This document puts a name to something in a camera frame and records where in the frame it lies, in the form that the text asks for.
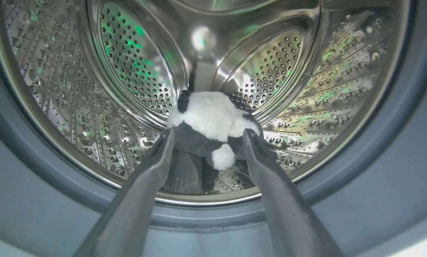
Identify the stainless steel washing machine drum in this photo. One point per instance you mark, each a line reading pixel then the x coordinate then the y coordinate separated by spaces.
pixel 92 89

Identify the grey rubber door gasket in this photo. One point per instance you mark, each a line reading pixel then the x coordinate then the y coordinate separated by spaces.
pixel 38 200

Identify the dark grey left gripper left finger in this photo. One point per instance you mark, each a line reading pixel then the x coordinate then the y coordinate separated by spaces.
pixel 135 207

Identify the black and white panda plush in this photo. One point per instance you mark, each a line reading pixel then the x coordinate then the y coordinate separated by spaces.
pixel 210 123

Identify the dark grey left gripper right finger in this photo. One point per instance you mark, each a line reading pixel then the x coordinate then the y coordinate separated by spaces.
pixel 288 210

